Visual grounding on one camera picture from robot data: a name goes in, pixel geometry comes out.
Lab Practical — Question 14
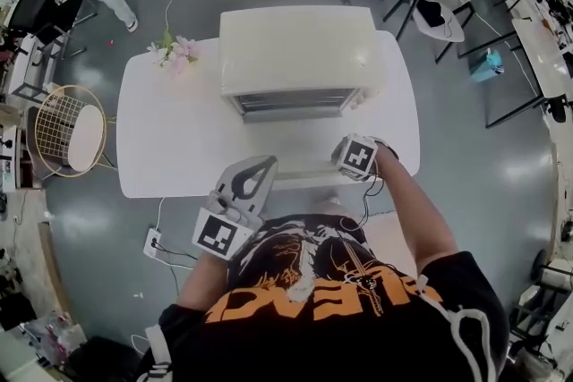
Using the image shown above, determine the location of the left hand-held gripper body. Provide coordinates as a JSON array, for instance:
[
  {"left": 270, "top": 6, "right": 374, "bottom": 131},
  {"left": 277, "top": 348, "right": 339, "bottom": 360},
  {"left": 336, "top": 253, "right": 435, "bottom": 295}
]
[{"left": 192, "top": 187, "right": 263, "bottom": 260}]

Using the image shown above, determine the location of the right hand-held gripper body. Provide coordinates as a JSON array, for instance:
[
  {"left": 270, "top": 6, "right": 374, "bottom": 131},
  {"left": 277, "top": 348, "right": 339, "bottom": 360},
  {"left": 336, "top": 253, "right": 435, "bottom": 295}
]
[{"left": 330, "top": 133, "right": 380, "bottom": 183}]

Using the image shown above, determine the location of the person's left forearm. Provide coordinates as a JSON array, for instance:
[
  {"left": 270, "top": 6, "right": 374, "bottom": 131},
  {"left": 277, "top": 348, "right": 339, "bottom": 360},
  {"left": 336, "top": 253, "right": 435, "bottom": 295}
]
[{"left": 176, "top": 250, "right": 232, "bottom": 312}]

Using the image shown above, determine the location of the person's right forearm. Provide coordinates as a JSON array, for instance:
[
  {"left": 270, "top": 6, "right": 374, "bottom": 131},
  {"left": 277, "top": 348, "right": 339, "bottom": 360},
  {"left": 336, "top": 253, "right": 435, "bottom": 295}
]
[{"left": 371, "top": 145, "right": 460, "bottom": 269}]

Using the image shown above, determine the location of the white oven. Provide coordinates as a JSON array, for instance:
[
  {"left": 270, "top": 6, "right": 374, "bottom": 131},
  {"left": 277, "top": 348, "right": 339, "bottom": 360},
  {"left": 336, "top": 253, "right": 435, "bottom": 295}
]
[{"left": 218, "top": 5, "right": 389, "bottom": 124}]

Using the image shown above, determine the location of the white oval table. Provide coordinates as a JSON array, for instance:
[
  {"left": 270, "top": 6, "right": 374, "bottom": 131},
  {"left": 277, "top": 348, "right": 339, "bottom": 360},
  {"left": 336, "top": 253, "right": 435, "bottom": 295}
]
[{"left": 115, "top": 30, "right": 422, "bottom": 199}]

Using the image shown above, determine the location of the white floor socket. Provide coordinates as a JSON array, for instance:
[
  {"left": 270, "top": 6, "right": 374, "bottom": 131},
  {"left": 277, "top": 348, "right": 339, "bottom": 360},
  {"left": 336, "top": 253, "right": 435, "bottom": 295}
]
[{"left": 142, "top": 227, "right": 163, "bottom": 259}]

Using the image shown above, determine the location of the beige rug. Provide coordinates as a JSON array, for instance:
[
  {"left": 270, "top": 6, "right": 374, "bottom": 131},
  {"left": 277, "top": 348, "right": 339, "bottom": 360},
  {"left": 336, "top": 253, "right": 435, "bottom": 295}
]
[{"left": 357, "top": 214, "right": 420, "bottom": 278}]

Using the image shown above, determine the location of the pink flower bouquet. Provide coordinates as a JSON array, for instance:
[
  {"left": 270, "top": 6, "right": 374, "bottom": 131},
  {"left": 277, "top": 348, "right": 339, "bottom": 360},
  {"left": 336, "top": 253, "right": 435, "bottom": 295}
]
[{"left": 147, "top": 30, "right": 201, "bottom": 80}]

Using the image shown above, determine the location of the person's black printed shirt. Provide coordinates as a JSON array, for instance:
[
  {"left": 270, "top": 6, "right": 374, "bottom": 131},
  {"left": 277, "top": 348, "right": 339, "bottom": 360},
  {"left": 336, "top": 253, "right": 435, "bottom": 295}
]
[{"left": 133, "top": 213, "right": 511, "bottom": 382}]

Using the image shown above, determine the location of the teal bag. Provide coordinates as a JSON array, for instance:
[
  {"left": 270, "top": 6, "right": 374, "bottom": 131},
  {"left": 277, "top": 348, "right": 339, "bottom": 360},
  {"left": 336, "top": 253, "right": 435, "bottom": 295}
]
[{"left": 469, "top": 48, "right": 505, "bottom": 84}]

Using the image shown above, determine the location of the black garment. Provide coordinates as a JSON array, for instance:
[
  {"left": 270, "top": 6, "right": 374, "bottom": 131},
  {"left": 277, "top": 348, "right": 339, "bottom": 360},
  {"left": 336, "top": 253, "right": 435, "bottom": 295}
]
[{"left": 418, "top": 0, "right": 456, "bottom": 29}]

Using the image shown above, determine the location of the black bag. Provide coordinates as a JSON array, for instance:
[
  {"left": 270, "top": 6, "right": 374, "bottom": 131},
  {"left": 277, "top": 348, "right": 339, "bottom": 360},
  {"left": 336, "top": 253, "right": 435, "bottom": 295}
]
[{"left": 66, "top": 335, "right": 145, "bottom": 382}]

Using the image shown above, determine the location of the white table with black legs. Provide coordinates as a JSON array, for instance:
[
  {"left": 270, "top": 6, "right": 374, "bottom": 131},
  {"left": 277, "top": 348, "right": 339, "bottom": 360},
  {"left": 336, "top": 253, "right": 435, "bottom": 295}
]
[{"left": 458, "top": 17, "right": 573, "bottom": 130}]

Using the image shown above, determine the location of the thin black cable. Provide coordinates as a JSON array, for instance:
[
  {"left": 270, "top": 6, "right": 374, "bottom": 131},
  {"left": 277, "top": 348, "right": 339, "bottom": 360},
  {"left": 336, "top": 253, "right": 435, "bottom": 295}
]
[{"left": 353, "top": 174, "right": 387, "bottom": 233}]

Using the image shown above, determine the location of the gold wire chair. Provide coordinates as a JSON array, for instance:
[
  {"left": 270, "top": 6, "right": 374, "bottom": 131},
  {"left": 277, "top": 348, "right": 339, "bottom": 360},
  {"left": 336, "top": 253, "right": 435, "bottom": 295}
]
[{"left": 33, "top": 84, "right": 117, "bottom": 179}]

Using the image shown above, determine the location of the white cord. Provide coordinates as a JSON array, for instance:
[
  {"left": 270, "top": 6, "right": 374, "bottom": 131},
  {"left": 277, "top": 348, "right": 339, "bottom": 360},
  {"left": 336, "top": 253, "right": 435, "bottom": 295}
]
[{"left": 415, "top": 275, "right": 499, "bottom": 382}]

